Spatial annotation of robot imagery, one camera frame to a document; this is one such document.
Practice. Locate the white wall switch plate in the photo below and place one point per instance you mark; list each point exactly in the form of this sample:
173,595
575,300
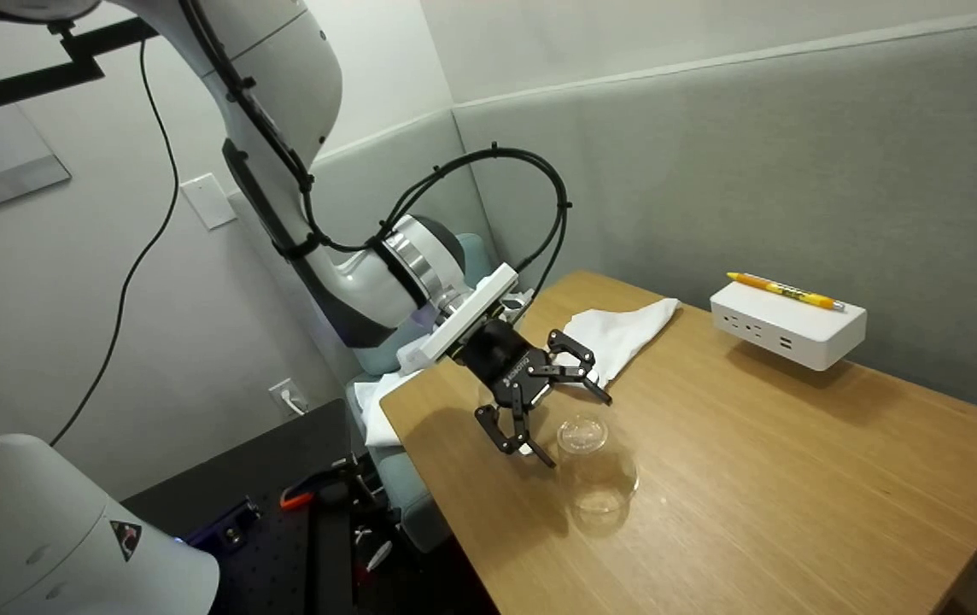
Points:
209,204

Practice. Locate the yellow marker pen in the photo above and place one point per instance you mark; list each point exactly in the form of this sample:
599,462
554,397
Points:
786,291

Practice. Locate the orange handled tool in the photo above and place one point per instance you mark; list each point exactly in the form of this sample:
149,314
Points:
304,494

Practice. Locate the teal upholstered chair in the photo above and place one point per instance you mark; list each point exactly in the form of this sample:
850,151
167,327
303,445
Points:
406,498

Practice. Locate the white items on chair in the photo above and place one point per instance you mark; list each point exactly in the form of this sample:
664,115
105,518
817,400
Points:
367,397

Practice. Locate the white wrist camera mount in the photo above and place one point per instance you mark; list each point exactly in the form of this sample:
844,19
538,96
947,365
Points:
458,324

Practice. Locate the white power outlet box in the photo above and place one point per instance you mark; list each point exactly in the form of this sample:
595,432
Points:
789,328

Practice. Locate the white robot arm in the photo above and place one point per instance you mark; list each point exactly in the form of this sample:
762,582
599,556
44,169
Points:
67,548

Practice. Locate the white cloth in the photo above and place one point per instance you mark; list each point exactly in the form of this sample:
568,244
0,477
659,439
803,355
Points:
620,338

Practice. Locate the white wall socket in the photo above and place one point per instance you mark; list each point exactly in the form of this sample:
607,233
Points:
286,395

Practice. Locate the clear plastic cup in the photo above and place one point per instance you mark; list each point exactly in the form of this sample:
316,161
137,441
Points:
595,473

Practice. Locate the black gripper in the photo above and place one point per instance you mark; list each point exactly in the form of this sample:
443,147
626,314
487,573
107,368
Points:
518,379

